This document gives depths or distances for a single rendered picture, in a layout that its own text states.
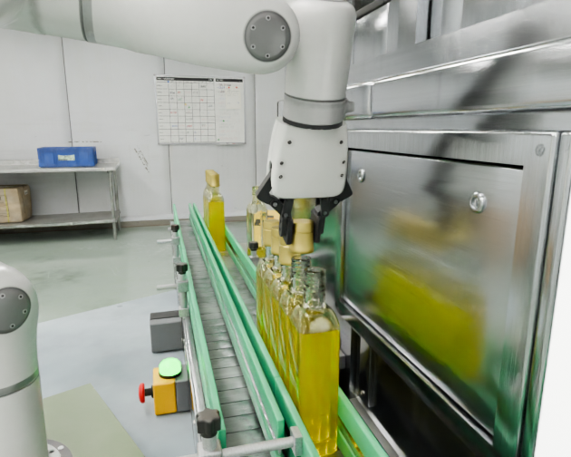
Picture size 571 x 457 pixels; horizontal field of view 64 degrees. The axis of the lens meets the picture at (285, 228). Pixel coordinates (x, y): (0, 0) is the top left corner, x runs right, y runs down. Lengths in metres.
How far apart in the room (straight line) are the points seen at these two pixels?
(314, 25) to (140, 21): 0.18
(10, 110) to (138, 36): 6.19
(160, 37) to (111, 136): 6.00
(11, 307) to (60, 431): 0.30
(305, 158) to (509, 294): 0.27
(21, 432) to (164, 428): 0.34
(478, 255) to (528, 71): 0.18
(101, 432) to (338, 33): 0.69
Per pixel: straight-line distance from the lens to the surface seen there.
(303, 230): 0.62
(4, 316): 0.65
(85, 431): 0.87
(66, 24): 0.53
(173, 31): 0.47
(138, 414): 1.05
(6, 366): 0.68
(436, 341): 0.60
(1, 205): 6.12
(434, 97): 0.58
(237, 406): 0.80
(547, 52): 0.46
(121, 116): 6.45
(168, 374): 0.99
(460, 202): 0.53
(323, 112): 0.55
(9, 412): 0.71
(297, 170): 0.57
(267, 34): 0.47
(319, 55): 0.53
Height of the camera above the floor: 1.32
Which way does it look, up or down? 12 degrees down
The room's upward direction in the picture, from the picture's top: straight up
